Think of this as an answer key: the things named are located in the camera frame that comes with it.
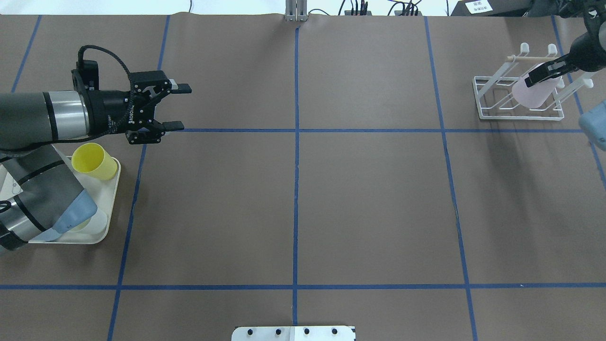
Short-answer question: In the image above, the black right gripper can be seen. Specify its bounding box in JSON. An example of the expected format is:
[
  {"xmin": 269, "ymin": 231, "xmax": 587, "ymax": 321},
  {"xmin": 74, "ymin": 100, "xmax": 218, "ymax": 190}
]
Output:
[{"xmin": 525, "ymin": 29, "xmax": 606, "ymax": 87}]

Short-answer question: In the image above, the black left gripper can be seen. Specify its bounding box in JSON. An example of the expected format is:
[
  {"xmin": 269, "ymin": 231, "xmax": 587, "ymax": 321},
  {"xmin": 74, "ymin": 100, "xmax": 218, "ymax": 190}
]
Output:
[{"xmin": 84, "ymin": 71, "xmax": 192, "ymax": 144}]

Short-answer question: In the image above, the pink plastic cup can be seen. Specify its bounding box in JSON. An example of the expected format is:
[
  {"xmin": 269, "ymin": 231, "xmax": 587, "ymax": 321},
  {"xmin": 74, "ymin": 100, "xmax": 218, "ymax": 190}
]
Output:
[{"xmin": 512, "ymin": 74, "xmax": 562, "ymax": 109}]

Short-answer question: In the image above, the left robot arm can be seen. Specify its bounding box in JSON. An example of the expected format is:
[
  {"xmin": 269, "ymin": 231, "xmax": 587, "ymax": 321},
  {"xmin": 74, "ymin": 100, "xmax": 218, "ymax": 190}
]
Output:
[{"xmin": 0, "ymin": 68, "xmax": 191, "ymax": 254}]

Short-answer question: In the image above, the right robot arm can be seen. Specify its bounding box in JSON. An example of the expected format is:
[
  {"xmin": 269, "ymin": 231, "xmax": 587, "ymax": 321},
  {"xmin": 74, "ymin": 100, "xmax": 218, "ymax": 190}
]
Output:
[{"xmin": 522, "ymin": 0, "xmax": 606, "ymax": 152}]

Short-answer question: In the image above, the yellow plastic cup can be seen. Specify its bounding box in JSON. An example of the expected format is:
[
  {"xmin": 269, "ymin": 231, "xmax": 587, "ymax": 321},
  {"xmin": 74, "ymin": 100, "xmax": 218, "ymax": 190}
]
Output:
[{"xmin": 71, "ymin": 143, "xmax": 118, "ymax": 181}]

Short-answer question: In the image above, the cream plastic cup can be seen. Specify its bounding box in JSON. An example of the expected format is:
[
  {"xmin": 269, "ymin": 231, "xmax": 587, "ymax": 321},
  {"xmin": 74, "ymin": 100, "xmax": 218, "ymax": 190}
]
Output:
[{"xmin": 69, "ymin": 209, "xmax": 108, "ymax": 234}]

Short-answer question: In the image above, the cream plastic tray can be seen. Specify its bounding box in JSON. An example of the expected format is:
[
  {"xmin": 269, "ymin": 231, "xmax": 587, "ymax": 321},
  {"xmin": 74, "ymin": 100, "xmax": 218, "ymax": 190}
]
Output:
[{"xmin": 29, "ymin": 156, "xmax": 121, "ymax": 244}]

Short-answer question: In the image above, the white wire cup rack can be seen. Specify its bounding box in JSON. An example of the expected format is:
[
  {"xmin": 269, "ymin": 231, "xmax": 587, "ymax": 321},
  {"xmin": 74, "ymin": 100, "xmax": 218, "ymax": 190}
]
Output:
[{"xmin": 472, "ymin": 42, "xmax": 595, "ymax": 121}]

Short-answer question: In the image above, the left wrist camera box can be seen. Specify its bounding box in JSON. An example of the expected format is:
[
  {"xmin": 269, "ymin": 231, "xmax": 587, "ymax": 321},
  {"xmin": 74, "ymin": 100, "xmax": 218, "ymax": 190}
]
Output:
[{"xmin": 71, "ymin": 60, "xmax": 100, "ymax": 92}]

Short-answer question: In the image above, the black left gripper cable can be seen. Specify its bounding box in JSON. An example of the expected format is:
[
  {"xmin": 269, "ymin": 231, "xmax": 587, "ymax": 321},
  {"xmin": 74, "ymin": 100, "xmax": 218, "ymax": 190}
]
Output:
[{"xmin": 78, "ymin": 45, "xmax": 131, "ymax": 79}]

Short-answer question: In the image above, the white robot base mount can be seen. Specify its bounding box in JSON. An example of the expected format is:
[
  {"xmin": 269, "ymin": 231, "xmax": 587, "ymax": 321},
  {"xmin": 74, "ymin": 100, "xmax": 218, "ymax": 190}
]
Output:
[{"xmin": 231, "ymin": 325, "xmax": 356, "ymax": 341}]

